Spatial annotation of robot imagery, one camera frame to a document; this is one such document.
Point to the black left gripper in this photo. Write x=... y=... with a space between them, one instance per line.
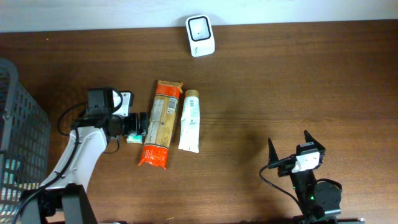
x=142 y=123

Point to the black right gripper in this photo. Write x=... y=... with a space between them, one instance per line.
x=288 y=168

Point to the small teal tissue pack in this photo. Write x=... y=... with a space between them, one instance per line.
x=134 y=139

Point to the orange and tan snack package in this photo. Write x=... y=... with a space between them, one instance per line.
x=161 y=123

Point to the white tube with tan cap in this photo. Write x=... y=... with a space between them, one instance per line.
x=190 y=122

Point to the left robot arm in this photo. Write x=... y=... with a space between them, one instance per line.
x=106 y=117

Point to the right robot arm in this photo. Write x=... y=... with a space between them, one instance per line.
x=318 y=199

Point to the white barcode scanner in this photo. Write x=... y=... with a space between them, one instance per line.
x=200 y=35

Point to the grey plastic mesh basket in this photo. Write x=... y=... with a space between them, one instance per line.
x=25 y=133

